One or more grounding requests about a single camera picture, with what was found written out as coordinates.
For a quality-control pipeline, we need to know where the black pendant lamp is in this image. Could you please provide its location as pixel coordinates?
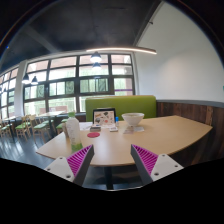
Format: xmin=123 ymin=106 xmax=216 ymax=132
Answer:
xmin=90 ymin=52 xmax=102 ymax=63
xmin=31 ymin=76 xmax=38 ymax=85

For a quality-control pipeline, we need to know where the green upholstered bench back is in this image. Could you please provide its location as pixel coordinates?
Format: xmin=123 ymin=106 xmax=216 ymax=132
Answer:
xmin=85 ymin=95 xmax=156 ymax=121

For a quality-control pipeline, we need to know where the curved linear ceiling light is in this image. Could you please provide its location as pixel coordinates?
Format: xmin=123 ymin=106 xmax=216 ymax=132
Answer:
xmin=86 ymin=47 xmax=157 ymax=55

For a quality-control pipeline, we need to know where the clear plastic bottle green cap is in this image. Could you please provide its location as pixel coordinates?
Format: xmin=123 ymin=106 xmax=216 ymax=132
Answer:
xmin=66 ymin=112 xmax=83 ymax=152

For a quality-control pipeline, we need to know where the black table leg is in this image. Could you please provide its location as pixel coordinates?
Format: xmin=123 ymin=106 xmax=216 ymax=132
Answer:
xmin=104 ymin=167 xmax=114 ymax=190

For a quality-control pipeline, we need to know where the black pendant lamp left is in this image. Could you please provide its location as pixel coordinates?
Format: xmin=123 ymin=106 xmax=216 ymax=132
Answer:
xmin=31 ymin=76 xmax=38 ymax=85

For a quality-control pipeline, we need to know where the wooden chair green cushion left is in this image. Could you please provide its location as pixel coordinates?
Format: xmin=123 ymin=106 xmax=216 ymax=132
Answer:
xmin=15 ymin=116 xmax=30 ymax=139

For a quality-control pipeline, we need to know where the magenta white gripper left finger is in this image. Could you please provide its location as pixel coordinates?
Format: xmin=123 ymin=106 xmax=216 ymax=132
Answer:
xmin=45 ymin=145 xmax=94 ymax=186

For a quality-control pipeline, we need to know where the framed picture sign stand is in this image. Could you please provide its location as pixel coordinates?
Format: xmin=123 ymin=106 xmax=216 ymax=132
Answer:
xmin=93 ymin=108 xmax=116 ymax=126

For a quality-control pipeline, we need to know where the small blue capped bottle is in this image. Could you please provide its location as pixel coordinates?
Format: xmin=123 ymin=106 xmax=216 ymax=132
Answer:
xmin=115 ymin=117 xmax=119 ymax=127

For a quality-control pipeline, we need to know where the small dark box on table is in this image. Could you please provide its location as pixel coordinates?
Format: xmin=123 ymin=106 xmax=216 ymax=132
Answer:
xmin=90 ymin=125 xmax=101 ymax=132

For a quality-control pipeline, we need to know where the red round coaster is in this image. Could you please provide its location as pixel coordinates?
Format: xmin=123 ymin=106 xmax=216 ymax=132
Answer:
xmin=87 ymin=132 xmax=100 ymax=138

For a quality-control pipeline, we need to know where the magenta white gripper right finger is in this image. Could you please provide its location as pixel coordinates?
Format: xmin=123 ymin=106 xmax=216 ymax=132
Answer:
xmin=131 ymin=145 xmax=182 ymax=185

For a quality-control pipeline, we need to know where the wooden chair green seat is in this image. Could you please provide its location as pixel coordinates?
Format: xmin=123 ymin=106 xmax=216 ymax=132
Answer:
xmin=31 ymin=116 xmax=50 ymax=142

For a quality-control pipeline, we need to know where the background wooden dining table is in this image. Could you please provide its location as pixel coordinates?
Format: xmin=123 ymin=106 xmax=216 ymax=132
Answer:
xmin=38 ymin=111 xmax=64 ymax=129

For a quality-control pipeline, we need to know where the white ceramic bowl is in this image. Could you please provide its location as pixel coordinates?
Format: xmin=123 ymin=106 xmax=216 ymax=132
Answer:
xmin=122 ymin=113 xmax=144 ymax=126

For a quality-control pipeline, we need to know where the black pendant lamp upper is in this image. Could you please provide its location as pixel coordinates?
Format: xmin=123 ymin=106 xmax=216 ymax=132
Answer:
xmin=90 ymin=52 xmax=102 ymax=63

